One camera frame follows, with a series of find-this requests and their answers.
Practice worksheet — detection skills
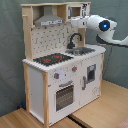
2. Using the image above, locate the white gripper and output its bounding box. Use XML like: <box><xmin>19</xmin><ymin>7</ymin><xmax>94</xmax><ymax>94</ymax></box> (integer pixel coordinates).
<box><xmin>71</xmin><ymin>17</ymin><xmax>87</xmax><ymax>28</ymax></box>

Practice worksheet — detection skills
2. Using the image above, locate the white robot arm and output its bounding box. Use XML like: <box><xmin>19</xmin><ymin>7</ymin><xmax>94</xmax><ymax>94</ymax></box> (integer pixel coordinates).
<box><xmin>71</xmin><ymin>15</ymin><xmax>128</xmax><ymax>47</ymax></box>

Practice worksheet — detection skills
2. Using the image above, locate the wooden toy kitchen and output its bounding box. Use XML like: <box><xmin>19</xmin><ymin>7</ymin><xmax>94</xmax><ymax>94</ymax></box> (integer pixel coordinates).
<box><xmin>22</xmin><ymin>2</ymin><xmax>105</xmax><ymax>127</ymax></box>

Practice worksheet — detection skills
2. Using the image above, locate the toy microwave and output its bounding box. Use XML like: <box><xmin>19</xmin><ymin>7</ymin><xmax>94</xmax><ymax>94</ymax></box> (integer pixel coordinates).
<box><xmin>67</xmin><ymin>3</ymin><xmax>90</xmax><ymax>20</ymax></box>

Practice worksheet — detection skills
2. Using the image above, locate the black toy faucet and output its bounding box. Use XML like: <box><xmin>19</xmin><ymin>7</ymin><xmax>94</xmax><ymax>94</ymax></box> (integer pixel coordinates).
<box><xmin>66</xmin><ymin>32</ymin><xmax>83</xmax><ymax>50</ymax></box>

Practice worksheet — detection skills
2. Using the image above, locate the grey toy sink basin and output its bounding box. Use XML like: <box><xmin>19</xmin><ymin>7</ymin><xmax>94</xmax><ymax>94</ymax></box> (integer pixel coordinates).
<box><xmin>66</xmin><ymin>47</ymin><xmax>94</xmax><ymax>56</ymax></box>

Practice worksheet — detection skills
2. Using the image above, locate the grey range hood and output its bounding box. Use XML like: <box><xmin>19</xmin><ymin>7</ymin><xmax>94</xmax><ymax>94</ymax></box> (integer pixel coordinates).
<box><xmin>35</xmin><ymin>6</ymin><xmax>64</xmax><ymax>27</ymax></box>

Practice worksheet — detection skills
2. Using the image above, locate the red right stove knob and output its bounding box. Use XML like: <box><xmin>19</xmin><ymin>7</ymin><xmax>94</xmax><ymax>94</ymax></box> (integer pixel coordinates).
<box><xmin>72</xmin><ymin>66</ymin><xmax>78</xmax><ymax>72</ymax></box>

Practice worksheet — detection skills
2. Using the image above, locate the red stove knob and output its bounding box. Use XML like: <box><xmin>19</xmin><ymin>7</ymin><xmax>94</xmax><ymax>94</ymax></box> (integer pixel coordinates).
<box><xmin>72</xmin><ymin>66</ymin><xmax>78</xmax><ymax>72</ymax></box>
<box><xmin>54</xmin><ymin>73</ymin><xmax>60</xmax><ymax>79</ymax></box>

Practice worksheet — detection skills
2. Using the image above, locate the white cabinet door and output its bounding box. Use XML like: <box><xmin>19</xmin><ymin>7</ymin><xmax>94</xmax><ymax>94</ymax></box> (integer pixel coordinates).
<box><xmin>80</xmin><ymin>55</ymin><xmax>102</xmax><ymax>106</ymax></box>

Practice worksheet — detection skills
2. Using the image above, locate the black toy stovetop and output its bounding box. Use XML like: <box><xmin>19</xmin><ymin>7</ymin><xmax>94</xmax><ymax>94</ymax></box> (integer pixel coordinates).
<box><xmin>34</xmin><ymin>53</ymin><xmax>71</xmax><ymax>66</ymax></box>

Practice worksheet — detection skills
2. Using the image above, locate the red left stove knob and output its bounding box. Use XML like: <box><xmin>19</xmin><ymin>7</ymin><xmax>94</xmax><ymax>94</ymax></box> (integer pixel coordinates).
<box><xmin>54</xmin><ymin>73</ymin><xmax>60</xmax><ymax>79</ymax></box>

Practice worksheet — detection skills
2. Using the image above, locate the toy oven door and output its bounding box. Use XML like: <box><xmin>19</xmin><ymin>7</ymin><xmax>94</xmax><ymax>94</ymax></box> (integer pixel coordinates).
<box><xmin>48</xmin><ymin>78</ymin><xmax>80</xmax><ymax>125</ymax></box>

